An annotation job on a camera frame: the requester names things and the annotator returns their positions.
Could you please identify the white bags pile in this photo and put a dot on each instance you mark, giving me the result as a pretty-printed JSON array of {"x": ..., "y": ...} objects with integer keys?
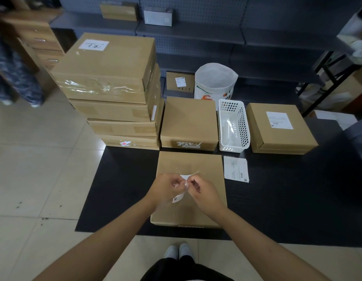
[{"x": 356, "y": 35}]

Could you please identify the person's left white shoe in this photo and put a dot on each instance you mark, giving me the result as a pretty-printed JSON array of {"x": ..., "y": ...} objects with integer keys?
[{"x": 171, "y": 252}]

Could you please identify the white paper sheet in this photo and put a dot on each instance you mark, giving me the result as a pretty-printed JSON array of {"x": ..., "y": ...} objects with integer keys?
[{"x": 336, "y": 118}]

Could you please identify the plain flat cardboard box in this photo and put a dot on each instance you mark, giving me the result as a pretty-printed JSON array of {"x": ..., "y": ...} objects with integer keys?
[{"x": 189, "y": 163}]

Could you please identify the person's right white shoe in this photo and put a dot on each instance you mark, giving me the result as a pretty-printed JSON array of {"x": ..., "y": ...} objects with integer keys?
[{"x": 186, "y": 250}]

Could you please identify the person's left forearm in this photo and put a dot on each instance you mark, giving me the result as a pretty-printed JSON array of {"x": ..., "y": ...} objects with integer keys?
[{"x": 102, "y": 248}]

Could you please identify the cardboard box with shipping label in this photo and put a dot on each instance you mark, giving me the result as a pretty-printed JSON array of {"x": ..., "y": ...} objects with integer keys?
[{"x": 281, "y": 134}]

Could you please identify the white carton box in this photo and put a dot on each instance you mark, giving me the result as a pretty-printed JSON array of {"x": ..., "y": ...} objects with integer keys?
[{"x": 157, "y": 16}]

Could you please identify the person's left hand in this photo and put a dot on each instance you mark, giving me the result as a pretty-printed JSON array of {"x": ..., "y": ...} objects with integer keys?
[{"x": 160, "y": 188}]

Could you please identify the black metal frame table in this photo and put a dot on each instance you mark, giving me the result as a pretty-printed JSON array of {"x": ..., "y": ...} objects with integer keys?
[{"x": 330, "y": 81}]

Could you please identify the cardboard box with torn sticker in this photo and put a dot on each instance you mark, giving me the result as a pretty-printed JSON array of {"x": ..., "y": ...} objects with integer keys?
[{"x": 189, "y": 119}]

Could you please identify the black floor mat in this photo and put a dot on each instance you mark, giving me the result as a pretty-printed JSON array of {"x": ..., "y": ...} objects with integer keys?
[{"x": 286, "y": 201}]

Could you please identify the white printed woven bag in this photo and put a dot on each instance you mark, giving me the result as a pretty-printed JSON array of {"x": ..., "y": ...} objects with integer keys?
[{"x": 214, "y": 81}]

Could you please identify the person's right hand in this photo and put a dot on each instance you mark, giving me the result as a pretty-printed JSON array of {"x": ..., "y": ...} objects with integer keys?
[{"x": 207, "y": 196}]

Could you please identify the cardboard box with handwritten label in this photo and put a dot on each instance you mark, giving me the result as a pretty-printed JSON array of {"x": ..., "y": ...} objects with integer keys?
[{"x": 107, "y": 65}]

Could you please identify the white perforated plastic basket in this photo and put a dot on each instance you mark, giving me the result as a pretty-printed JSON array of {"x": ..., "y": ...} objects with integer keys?
[{"x": 233, "y": 128}]

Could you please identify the white label sheet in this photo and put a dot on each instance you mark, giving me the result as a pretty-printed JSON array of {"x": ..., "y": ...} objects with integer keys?
[{"x": 236, "y": 169}]

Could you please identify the white sticker label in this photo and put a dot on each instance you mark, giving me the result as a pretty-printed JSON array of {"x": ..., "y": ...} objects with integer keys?
[{"x": 178, "y": 197}]

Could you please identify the taped cardboard box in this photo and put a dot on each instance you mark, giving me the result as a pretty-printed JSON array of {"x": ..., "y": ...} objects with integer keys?
[
  {"x": 110, "y": 109},
  {"x": 125, "y": 127}
]

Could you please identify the person's white shoe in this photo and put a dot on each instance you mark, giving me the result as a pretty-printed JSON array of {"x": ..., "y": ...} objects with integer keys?
[
  {"x": 171, "y": 252},
  {"x": 186, "y": 250}
]

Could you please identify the cardboard box with red mark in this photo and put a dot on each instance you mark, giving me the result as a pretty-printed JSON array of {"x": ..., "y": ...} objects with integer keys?
[{"x": 131, "y": 141}]

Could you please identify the person's left fingers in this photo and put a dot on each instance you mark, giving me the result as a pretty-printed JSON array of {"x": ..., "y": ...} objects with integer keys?
[{"x": 177, "y": 182}]

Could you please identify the grey metal shelf unit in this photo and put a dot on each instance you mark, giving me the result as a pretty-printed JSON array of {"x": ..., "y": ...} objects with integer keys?
[{"x": 257, "y": 35}]

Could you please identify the wooden drawer cabinet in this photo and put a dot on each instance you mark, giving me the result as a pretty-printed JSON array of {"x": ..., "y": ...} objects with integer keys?
[{"x": 37, "y": 35}]

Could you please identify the brown cardboard box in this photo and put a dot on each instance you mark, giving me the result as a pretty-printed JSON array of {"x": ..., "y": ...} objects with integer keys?
[{"x": 119, "y": 11}]

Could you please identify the person's right fingers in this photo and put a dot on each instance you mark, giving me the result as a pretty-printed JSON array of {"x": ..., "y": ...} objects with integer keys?
[{"x": 194, "y": 182}]

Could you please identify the person's right forearm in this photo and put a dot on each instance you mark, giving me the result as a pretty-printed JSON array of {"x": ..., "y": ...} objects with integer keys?
[{"x": 262, "y": 251}]

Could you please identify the small cardboard box with label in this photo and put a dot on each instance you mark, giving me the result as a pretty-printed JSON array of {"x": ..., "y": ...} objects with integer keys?
[{"x": 181, "y": 81}]

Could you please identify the person's black shorts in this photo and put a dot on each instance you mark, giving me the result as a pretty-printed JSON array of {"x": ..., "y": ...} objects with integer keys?
[{"x": 183, "y": 270}]

